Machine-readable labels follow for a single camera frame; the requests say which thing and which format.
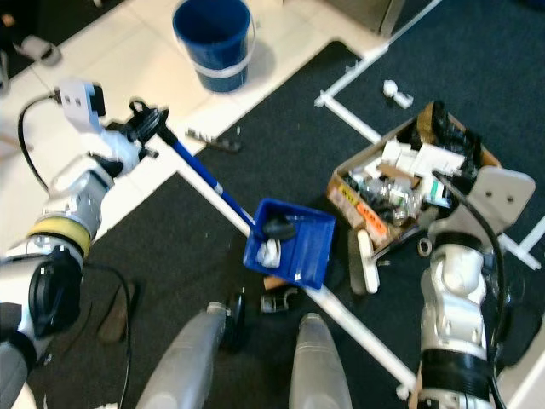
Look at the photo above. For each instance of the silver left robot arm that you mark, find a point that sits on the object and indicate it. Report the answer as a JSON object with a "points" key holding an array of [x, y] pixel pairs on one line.
{"points": [[72, 200]]}

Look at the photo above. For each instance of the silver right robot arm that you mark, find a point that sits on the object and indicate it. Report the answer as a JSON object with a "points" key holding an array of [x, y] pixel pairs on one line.
{"points": [[456, 298]]}

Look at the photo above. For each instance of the black floor mat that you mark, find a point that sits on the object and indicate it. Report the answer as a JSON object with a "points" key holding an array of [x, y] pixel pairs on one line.
{"points": [[196, 256], [51, 10], [298, 136], [477, 51]]}

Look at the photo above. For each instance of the white floor tape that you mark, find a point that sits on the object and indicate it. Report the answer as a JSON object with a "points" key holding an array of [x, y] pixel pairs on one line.
{"points": [[345, 115]]}

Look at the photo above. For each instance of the long white floor strip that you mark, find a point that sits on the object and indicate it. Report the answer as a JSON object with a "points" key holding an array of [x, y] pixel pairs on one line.
{"points": [[358, 328]]}

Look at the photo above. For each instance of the grey flat bar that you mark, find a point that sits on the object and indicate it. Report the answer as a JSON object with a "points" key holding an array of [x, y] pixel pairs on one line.
{"points": [[213, 141]]}

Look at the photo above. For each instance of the blue plastic bucket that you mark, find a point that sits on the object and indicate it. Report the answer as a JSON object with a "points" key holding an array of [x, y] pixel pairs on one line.
{"points": [[213, 34]]}

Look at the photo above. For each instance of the grey slide slipper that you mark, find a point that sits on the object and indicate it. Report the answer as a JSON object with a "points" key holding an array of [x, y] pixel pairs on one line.
{"points": [[4, 77], [41, 51]]}

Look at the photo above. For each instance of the crumpled clear plastic wrap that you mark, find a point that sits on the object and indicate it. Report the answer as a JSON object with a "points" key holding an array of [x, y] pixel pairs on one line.
{"points": [[268, 254]]}

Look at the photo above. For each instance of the brown cardboard piece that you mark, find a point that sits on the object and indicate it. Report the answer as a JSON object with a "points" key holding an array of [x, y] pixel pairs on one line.
{"points": [[274, 283], [417, 392]]}

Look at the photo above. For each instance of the clear plastic clip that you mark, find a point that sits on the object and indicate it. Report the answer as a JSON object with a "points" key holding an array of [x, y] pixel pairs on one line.
{"points": [[274, 300]]}

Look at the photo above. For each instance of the brown cardboard box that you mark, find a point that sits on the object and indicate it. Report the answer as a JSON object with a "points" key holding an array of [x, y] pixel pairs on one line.
{"points": [[358, 204]]}

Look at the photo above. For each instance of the small white plastic object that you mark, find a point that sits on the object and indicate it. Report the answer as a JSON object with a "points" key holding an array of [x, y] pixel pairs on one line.
{"points": [[392, 88]]}

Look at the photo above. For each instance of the grey right robot leg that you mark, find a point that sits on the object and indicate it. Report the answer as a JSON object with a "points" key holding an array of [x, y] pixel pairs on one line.
{"points": [[319, 366]]}

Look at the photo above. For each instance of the small tape roll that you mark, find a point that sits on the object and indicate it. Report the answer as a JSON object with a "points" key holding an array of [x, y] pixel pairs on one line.
{"points": [[420, 247]]}

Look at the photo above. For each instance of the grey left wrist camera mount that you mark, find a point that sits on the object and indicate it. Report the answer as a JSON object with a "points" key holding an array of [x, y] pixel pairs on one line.
{"points": [[79, 104]]}

